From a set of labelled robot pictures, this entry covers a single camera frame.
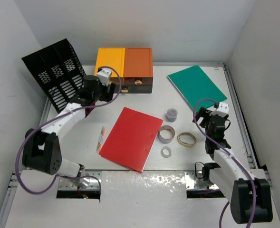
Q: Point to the red and white pen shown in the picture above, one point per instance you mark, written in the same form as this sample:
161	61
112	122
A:
100	140

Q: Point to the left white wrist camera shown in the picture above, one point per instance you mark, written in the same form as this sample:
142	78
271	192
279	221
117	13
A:
104	75

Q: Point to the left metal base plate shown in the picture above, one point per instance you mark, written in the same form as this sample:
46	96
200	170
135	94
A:
89	183

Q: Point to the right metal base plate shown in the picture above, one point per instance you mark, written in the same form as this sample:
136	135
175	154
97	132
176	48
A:
194	183

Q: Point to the orange yellow drawer cabinet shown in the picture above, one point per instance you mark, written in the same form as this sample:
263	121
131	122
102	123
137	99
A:
134	65

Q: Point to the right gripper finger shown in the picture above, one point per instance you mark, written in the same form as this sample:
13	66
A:
205	123
204	113

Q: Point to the small clear tape roll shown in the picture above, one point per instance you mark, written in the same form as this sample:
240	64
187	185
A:
166	152

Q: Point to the grey wide tape roll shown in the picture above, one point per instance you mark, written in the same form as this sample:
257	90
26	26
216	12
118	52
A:
166	134

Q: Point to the black mesh file organizer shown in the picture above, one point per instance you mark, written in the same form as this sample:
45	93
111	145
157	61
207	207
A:
58	71

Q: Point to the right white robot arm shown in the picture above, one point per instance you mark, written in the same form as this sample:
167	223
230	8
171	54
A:
249	197

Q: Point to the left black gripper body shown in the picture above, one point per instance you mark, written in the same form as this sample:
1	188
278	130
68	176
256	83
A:
101	94

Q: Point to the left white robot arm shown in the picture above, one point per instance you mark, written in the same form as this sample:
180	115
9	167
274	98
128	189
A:
42	151

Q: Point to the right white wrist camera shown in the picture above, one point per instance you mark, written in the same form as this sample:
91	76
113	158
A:
221	109

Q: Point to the red folder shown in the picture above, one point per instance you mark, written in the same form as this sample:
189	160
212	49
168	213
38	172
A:
130	141

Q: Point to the green folder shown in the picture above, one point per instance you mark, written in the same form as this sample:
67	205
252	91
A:
194	85

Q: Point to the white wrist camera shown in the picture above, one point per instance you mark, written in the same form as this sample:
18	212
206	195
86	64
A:
221	109
104	75

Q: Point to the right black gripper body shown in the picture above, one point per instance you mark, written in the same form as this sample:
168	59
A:
207	132

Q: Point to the metal base plate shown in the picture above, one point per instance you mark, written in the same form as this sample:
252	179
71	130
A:
194	183
89	183

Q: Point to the beige masking tape roll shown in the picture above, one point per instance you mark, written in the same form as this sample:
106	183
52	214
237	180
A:
186	139

